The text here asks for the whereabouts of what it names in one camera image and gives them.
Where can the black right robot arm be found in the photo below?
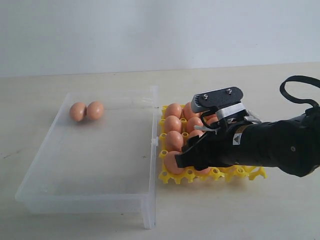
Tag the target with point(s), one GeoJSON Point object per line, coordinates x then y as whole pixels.
{"type": "Point", "coordinates": [291, 145]}

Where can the brown egg slot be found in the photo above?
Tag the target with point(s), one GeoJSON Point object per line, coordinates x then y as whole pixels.
{"type": "Point", "coordinates": [188, 112]}
{"type": "Point", "coordinates": [174, 109]}

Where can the yellow plastic egg tray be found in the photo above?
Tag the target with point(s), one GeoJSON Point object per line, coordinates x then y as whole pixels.
{"type": "Point", "coordinates": [227, 173]}

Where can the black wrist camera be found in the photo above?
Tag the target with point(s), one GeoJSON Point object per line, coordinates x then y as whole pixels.
{"type": "Point", "coordinates": [216, 99]}

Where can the brown egg lone front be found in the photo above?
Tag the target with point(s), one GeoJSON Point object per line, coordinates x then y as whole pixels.
{"type": "Point", "coordinates": [192, 122]}

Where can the brown egg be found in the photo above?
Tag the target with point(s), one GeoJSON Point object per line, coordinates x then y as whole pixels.
{"type": "Point", "coordinates": [205, 171]}
{"type": "Point", "coordinates": [78, 111]}
{"type": "Point", "coordinates": [174, 141]}
{"type": "Point", "coordinates": [95, 110]}
{"type": "Point", "coordinates": [212, 120]}
{"type": "Point", "coordinates": [195, 135]}
{"type": "Point", "coordinates": [171, 164]}
{"type": "Point", "coordinates": [172, 123]}

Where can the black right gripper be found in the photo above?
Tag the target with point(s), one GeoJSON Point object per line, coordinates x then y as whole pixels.
{"type": "Point", "coordinates": [221, 148]}

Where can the clear plastic tray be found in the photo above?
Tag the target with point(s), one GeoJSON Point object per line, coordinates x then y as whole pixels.
{"type": "Point", "coordinates": [106, 165]}

